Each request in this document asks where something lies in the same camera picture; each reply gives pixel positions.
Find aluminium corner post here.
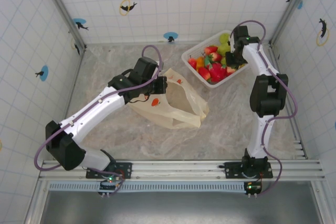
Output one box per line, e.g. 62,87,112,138
269,0,314,48
36,0,87,51

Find white plastic mesh basket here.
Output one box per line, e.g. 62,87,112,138
181,29,250,89

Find blue oval dolphin sticker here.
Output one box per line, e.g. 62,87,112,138
35,65,50,82
72,18,89,31
163,31,179,43

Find green fake pear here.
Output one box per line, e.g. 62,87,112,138
217,44,232,56

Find black mounting plate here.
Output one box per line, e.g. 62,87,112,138
86,161,133,179
224,161,274,179

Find cream plastic bag orange prints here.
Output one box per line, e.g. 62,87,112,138
128,68,210,130

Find white slotted cable duct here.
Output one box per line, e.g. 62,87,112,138
48,182,263,193

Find small controller board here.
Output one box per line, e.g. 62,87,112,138
243,180,263,198
98,178,125,198

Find small dolphin ring sticker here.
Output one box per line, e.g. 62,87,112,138
70,37,81,56
316,18,330,47
119,0,138,16

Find grey metal panel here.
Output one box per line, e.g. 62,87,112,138
39,191,322,224

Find aluminium side rail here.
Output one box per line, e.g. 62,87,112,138
65,47,87,114
269,47,308,159

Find aluminium frame post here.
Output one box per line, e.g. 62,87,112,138
311,180,332,224
25,179,50,224

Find thin black cable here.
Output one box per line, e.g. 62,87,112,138
128,94,148,104

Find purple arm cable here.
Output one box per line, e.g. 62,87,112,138
34,45,164,196
229,19,299,196

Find marble pattern table cover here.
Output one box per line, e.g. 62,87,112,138
43,42,308,161

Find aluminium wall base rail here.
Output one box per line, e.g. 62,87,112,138
83,40,272,46

